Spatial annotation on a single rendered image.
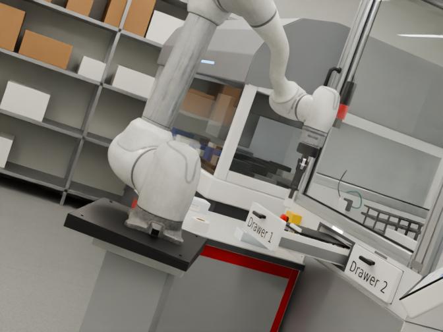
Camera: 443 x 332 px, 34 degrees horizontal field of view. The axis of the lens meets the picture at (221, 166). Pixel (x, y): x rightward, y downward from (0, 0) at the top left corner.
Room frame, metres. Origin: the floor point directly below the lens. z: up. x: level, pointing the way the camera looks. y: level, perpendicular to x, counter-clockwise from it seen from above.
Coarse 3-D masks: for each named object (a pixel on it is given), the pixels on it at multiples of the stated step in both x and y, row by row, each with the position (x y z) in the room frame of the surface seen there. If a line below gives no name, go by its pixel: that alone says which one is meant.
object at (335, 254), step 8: (288, 232) 2.45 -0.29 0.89; (280, 240) 2.44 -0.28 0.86; (288, 240) 2.45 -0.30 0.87; (296, 240) 2.46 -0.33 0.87; (304, 240) 2.47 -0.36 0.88; (312, 240) 2.48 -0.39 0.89; (288, 248) 2.45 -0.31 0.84; (296, 248) 2.46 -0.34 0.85; (304, 248) 2.47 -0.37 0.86; (312, 248) 2.48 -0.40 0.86; (320, 248) 2.49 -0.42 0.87; (328, 248) 2.51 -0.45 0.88; (336, 248) 2.52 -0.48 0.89; (344, 248) 2.54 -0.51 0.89; (312, 256) 2.49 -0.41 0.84; (320, 256) 2.50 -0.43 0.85; (328, 256) 2.51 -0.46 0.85; (336, 256) 2.52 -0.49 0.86; (344, 256) 2.53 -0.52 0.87; (344, 264) 2.53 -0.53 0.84
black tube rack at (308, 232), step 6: (288, 222) 2.67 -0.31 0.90; (306, 228) 2.68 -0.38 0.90; (306, 234) 2.52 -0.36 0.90; (312, 234) 2.58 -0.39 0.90; (318, 234) 2.65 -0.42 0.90; (324, 234) 2.70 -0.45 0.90; (318, 240) 2.68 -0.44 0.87; (324, 240) 2.54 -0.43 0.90; (330, 240) 2.57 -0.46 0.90; (336, 240) 2.63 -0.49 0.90; (342, 246) 2.57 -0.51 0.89; (348, 246) 2.59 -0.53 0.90
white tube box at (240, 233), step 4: (236, 228) 2.83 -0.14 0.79; (240, 228) 2.83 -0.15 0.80; (236, 232) 2.81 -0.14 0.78; (240, 232) 2.78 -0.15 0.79; (244, 232) 2.75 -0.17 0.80; (236, 236) 2.80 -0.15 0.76; (240, 236) 2.76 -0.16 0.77; (244, 236) 2.75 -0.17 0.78; (248, 236) 2.76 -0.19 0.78; (252, 236) 2.77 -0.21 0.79; (240, 240) 2.75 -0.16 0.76; (244, 240) 2.76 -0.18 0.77; (248, 240) 2.76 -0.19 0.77; (252, 240) 2.77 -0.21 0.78; (256, 240) 2.77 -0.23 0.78; (256, 244) 2.77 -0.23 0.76; (260, 244) 2.78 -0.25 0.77
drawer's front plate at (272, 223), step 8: (256, 208) 2.64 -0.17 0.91; (264, 208) 2.60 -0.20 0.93; (248, 216) 2.68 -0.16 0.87; (272, 216) 2.49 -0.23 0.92; (264, 224) 2.53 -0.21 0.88; (272, 224) 2.47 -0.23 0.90; (280, 224) 2.42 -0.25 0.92; (248, 232) 2.64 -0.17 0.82; (256, 232) 2.57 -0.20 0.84; (272, 232) 2.45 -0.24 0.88; (280, 232) 2.42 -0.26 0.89; (264, 240) 2.49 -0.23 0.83; (272, 240) 2.43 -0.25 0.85; (272, 248) 2.42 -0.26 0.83
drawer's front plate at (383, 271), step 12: (360, 252) 2.44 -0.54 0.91; (348, 264) 2.48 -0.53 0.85; (360, 264) 2.41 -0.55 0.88; (384, 264) 2.29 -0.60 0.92; (372, 276) 2.33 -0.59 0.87; (384, 276) 2.27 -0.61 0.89; (396, 276) 2.22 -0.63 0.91; (372, 288) 2.31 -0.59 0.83; (396, 288) 2.22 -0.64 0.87; (384, 300) 2.23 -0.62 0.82
